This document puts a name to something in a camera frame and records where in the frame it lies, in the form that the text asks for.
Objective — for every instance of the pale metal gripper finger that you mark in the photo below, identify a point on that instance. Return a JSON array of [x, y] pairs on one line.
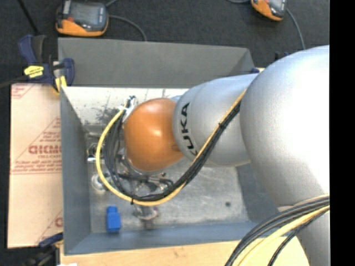
[[149, 224], [147, 213]]

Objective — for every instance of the blue plastic block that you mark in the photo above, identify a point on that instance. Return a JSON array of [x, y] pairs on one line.
[[113, 220]]

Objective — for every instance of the clear glass thing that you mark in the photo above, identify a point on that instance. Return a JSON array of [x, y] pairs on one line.
[[98, 182]]

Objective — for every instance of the brown cardboard board red print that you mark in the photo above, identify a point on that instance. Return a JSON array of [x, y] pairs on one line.
[[33, 193]]

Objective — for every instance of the grey metal bin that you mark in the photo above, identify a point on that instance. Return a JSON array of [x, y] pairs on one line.
[[155, 65]]

